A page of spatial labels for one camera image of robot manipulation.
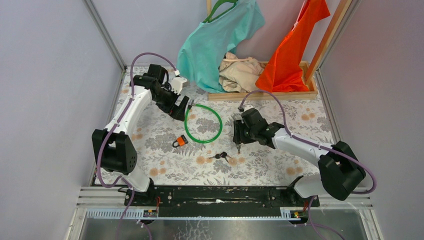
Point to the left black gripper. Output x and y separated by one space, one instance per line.
179 115

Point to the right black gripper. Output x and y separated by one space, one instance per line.
238 137

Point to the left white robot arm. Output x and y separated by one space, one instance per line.
113 148

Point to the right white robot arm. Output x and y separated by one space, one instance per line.
338 172

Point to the black headed keys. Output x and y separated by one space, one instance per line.
222 155

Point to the orange black small padlock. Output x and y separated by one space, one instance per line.
180 141

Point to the floral table mat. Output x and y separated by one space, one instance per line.
211 124

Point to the beige crumpled cloth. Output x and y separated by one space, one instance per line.
239 74

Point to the teal shirt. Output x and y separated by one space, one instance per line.
200 56

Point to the orange shirt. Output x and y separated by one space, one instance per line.
282 73

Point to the green clothes hanger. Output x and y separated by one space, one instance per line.
219 8

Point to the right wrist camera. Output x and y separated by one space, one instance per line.
245 108

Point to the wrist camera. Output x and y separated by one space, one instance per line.
178 82
245 108

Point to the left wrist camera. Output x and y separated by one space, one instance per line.
178 82

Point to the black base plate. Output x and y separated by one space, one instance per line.
217 201

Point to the wooden tray frame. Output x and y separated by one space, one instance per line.
261 96

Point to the white slotted cable duct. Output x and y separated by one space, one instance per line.
151 214

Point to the wooden post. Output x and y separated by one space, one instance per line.
334 23

